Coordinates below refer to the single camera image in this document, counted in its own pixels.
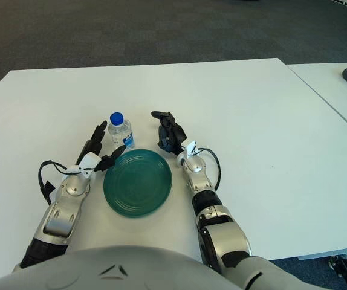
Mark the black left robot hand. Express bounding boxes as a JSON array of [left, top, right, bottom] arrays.
[[76, 120, 128, 173]]

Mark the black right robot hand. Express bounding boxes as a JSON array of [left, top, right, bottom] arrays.
[[151, 110, 189, 153]]

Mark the clear bottle blue cap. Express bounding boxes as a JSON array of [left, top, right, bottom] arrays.
[[108, 112, 135, 152]]

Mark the green round plate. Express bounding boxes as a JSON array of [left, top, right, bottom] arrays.
[[103, 148, 173, 218]]

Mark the silver robot torso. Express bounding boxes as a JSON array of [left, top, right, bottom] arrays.
[[0, 245, 232, 290]]

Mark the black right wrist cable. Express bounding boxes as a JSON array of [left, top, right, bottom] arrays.
[[197, 147, 222, 192]]

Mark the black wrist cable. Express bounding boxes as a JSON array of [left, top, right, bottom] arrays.
[[37, 159, 71, 206], [197, 147, 222, 192]]

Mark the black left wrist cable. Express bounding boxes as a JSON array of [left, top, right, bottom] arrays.
[[37, 159, 71, 206]]

